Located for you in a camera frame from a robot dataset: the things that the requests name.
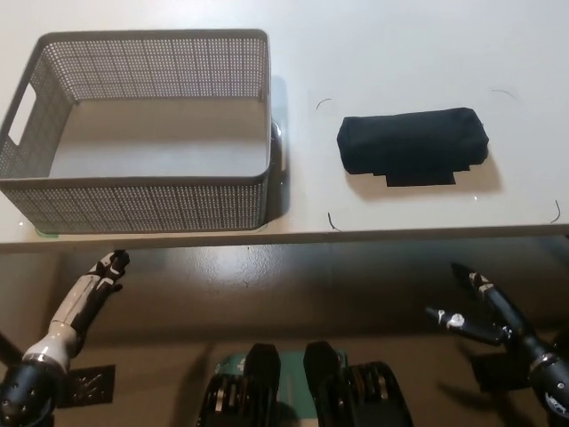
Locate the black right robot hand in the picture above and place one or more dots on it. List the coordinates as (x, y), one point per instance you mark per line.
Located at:
(507, 320)

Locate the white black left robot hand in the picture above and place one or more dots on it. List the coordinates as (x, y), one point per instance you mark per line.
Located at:
(77, 293)

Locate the black fabric pencil case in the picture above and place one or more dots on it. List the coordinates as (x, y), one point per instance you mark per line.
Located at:
(409, 138)

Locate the green tape strip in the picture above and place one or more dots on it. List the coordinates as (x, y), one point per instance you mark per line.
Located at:
(48, 233)

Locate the black diagonal bar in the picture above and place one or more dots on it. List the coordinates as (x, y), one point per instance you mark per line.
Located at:
(10, 342)

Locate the grey perforated plastic basket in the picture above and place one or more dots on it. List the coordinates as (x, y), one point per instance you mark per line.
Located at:
(133, 204)

